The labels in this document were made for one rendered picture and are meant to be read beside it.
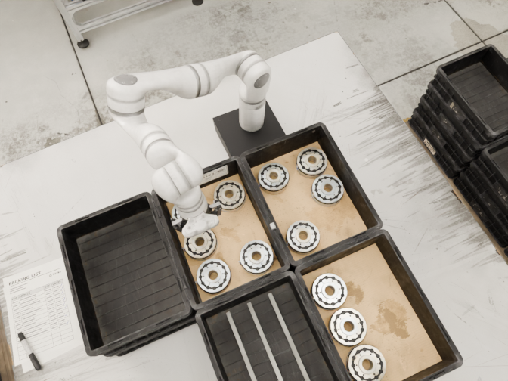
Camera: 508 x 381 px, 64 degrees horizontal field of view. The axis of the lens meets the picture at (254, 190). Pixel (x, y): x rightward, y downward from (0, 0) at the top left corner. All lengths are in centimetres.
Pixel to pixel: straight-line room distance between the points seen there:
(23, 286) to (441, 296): 140
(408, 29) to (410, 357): 223
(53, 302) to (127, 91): 82
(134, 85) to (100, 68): 188
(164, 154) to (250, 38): 205
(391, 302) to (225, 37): 210
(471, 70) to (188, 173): 168
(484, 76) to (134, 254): 174
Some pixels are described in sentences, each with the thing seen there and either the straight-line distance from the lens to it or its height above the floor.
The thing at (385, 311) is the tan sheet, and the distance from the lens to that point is 129.
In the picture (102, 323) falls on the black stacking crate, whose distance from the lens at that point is 135.
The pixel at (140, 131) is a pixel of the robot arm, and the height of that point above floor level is 131.
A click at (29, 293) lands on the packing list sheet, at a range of 161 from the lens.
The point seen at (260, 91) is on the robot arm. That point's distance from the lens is 132.
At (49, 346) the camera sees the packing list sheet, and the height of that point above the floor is 70.
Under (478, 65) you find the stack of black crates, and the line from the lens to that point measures 228.
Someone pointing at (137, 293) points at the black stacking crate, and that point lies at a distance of 132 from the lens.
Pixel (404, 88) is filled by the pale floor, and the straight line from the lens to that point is 271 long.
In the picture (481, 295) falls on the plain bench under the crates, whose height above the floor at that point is 70.
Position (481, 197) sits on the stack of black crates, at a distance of 218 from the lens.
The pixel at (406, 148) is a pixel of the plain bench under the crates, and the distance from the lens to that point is 164.
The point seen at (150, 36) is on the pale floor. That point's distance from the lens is 299.
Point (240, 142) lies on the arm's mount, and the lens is 149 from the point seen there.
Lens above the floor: 207
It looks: 67 degrees down
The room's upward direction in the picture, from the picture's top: 6 degrees counter-clockwise
